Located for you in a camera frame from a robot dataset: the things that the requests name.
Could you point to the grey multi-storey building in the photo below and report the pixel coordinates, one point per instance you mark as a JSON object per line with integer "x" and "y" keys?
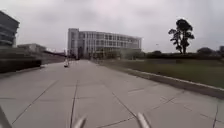
{"x": 7, "y": 30}

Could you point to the tall dark tree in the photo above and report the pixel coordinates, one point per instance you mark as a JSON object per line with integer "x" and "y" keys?
{"x": 182, "y": 36}

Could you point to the low grey building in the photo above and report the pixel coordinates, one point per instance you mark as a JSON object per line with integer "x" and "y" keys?
{"x": 31, "y": 48}

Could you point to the small white vehicle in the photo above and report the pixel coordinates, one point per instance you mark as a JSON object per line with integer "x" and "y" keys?
{"x": 66, "y": 63}

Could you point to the dark trimmed hedge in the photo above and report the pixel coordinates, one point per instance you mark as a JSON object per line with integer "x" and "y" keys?
{"x": 19, "y": 64}

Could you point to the green grass lawn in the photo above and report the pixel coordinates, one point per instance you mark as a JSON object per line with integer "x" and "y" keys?
{"x": 186, "y": 69}

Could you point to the row of dark bushes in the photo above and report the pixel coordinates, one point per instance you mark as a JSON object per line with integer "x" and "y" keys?
{"x": 180, "y": 55}

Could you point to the grey concrete kerb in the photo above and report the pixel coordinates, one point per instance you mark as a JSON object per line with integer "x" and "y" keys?
{"x": 173, "y": 81}

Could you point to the grey concrete slab pavement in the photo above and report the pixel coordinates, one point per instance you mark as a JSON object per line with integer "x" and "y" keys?
{"x": 93, "y": 90}

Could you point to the robot's own part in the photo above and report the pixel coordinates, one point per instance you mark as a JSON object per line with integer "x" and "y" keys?
{"x": 143, "y": 121}
{"x": 80, "y": 122}

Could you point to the large white curved building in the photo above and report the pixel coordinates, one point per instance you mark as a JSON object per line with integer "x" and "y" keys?
{"x": 103, "y": 43}

